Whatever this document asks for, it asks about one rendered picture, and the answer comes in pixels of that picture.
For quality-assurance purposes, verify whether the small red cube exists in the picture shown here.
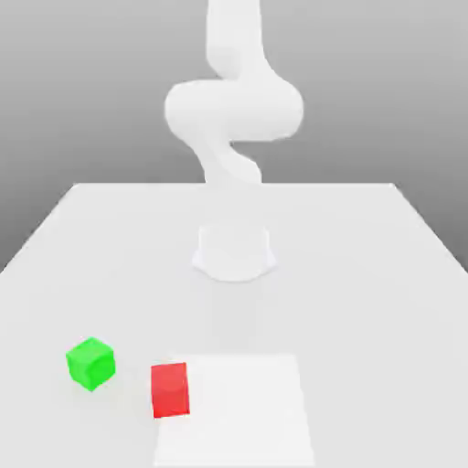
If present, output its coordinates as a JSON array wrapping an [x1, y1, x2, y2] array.
[[150, 361, 191, 420]]

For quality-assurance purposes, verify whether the small green cube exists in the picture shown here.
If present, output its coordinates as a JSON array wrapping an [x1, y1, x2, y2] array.
[[65, 336, 117, 393]]

